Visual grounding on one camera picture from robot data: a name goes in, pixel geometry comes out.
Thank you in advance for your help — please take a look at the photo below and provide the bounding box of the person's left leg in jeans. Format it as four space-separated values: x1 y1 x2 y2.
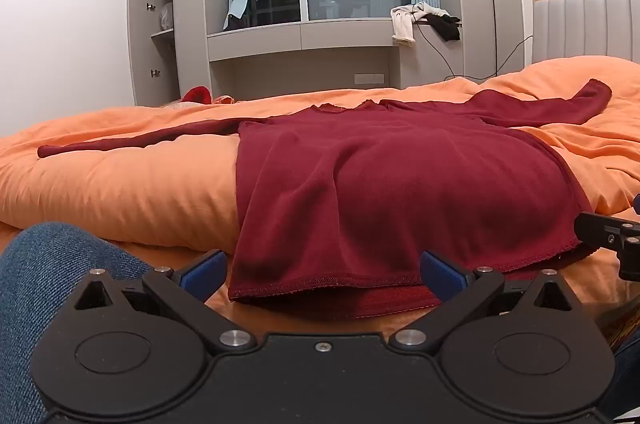
0 223 151 424

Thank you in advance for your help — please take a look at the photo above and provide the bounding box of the grey padded wooden headboard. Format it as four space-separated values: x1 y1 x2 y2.
531 0 640 69

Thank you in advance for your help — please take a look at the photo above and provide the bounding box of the dark patterned cloth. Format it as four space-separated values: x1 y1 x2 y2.
597 296 640 350

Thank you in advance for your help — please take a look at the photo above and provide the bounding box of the black cable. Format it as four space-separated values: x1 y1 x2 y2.
414 21 535 84

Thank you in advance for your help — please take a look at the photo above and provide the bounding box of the black cloth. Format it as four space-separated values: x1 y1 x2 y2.
425 14 462 43

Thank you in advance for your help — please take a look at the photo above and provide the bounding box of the bright red cloth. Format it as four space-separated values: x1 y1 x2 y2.
180 86 212 104

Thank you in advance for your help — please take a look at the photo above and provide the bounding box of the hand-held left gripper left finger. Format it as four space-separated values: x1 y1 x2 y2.
72 249 258 355

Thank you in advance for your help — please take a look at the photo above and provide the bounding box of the dark red knit sweater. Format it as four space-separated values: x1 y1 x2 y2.
37 79 613 320

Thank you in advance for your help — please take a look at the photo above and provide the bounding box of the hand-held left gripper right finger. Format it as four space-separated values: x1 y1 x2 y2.
389 250 574 355

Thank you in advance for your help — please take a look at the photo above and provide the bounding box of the white cloth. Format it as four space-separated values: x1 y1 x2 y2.
390 1 452 48

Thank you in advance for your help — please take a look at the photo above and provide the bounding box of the person's right leg in jeans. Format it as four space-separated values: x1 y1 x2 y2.
611 343 640 421

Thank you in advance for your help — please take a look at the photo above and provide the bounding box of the open grey cabinet door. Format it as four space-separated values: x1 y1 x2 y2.
126 0 180 107

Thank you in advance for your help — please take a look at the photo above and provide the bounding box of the person's leg in jeans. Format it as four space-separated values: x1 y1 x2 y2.
0 223 151 424
611 343 640 421

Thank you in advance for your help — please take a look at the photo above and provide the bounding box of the orange blanket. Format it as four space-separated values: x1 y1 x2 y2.
0 56 640 340

